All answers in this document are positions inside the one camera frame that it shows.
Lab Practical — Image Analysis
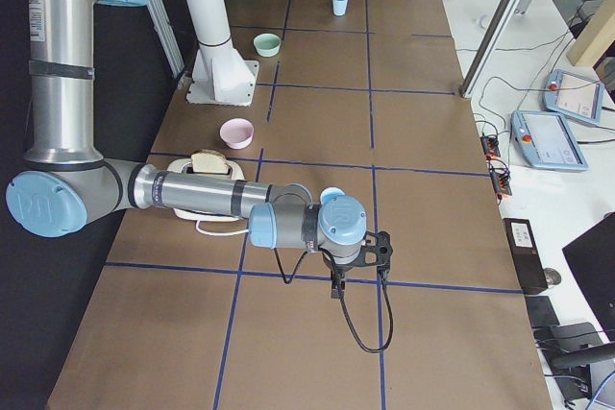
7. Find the cream white toaster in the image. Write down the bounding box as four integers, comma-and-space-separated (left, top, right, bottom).
160, 157, 245, 223

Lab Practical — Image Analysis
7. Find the teach pendant tablet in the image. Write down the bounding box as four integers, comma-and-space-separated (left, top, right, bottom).
543, 69, 604, 126
510, 110, 589, 172

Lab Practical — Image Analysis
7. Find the far teach pendant tablet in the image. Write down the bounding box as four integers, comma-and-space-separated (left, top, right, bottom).
543, 69, 604, 126

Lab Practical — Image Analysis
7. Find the black box with label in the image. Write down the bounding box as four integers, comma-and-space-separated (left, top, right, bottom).
503, 218, 548, 295

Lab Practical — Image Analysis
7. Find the white toaster power cord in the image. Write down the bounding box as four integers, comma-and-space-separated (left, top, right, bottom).
194, 220, 251, 237

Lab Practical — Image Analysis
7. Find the aluminium frame post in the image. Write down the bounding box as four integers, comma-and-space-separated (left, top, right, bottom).
459, 0, 520, 99

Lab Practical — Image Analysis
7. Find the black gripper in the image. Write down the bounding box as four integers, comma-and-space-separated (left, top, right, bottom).
323, 231, 393, 300

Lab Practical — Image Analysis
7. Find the near teach pendant tablet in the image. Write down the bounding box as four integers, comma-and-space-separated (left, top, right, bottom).
510, 110, 589, 172

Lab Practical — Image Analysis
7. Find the slice of brown bread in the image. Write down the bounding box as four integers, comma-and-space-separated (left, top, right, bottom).
190, 150, 230, 175

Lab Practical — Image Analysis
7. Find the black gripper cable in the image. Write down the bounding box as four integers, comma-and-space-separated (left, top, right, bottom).
271, 246, 395, 352

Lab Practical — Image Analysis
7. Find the mint green bowl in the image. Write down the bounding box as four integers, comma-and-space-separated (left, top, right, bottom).
253, 33, 282, 58

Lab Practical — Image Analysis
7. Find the pink bowl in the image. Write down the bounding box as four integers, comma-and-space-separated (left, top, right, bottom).
219, 118, 255, 150

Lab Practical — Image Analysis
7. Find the light blue cup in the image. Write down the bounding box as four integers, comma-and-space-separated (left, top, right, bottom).
332, 0, 349, 16

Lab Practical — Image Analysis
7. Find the black laptop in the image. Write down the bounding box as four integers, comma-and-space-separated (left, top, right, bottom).
563, 220, 614, 338

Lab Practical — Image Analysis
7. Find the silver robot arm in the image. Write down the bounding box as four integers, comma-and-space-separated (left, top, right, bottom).
6, 0, 392, 298

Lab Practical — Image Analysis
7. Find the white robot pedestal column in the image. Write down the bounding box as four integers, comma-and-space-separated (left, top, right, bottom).
186, 0, 259, 107

